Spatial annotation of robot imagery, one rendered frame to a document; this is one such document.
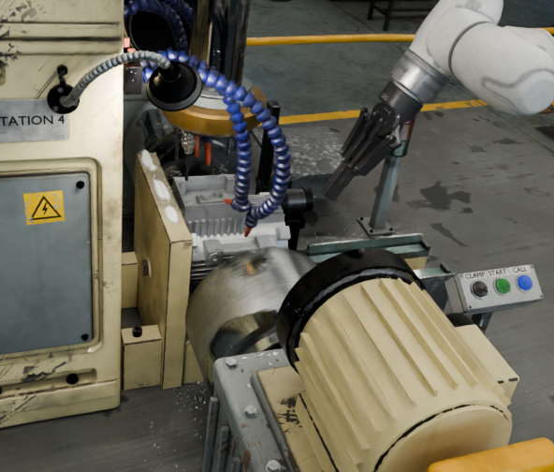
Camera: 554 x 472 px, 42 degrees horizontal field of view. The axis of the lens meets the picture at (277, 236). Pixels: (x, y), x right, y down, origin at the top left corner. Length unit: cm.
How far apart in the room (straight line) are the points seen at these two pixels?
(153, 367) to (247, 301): 36
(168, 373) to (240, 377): 45
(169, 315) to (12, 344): 26
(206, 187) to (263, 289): 36
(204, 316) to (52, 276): 24
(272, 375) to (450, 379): 29
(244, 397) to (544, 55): 65
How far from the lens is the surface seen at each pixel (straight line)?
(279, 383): 92
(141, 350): 134
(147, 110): 161
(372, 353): 73
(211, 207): 128
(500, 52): 114
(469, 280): 135
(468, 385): 72
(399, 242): 168
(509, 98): 113
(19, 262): 111
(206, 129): 116
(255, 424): 88
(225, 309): 108
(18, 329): 120
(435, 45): 124
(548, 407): 159
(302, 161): 194
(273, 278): 109
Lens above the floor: 183
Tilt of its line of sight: 34 degrees down
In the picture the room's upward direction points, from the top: 9 degrees clockwise
